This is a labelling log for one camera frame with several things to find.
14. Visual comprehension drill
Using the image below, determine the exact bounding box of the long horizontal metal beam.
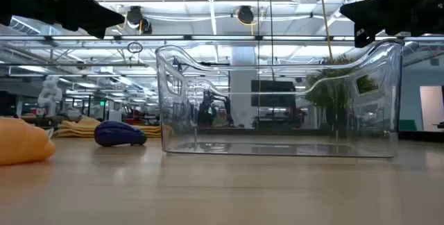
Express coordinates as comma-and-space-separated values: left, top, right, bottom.
0, 34, 444, 42

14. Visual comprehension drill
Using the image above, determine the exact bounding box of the green box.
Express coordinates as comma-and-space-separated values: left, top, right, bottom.
398, 119, 418, 132

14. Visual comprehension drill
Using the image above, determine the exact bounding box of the purple toy eggplant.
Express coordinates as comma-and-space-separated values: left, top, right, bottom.
94, 120, 148, 147

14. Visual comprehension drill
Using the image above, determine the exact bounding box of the orange toy vegetable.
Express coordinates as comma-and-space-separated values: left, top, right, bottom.
0, 117, 57, 167

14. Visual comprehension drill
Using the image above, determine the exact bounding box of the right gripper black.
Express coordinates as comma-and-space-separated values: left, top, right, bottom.
339, 0, 444, 48

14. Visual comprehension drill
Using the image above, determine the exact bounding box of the yellow hanging cable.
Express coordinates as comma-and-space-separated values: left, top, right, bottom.
318, 0, 334, 60

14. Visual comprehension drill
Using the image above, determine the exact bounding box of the black hanging cable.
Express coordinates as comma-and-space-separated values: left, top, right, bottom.
267, 0, 275, 82
256, 0, 261, 128

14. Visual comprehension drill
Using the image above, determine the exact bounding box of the black cable loop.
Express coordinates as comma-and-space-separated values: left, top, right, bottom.
126, 41, 144, 54

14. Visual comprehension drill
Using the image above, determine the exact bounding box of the clear plastic storage container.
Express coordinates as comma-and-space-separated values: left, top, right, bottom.
155, 38, 405, 159

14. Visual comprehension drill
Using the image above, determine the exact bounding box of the small green potted plant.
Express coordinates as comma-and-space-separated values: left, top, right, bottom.
305, 53, 379, 134

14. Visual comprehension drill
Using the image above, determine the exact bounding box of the black ceiling cable reel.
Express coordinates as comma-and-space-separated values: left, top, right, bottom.
237, 5, 255, 25
126, 5, 153, 35

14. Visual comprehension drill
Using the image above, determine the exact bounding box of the black wall monitor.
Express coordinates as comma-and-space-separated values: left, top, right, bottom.
250, 79, 297, 108

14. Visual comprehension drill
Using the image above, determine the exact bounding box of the folded orange cloth towel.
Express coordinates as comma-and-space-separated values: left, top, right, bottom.
52, 115, 174, 139

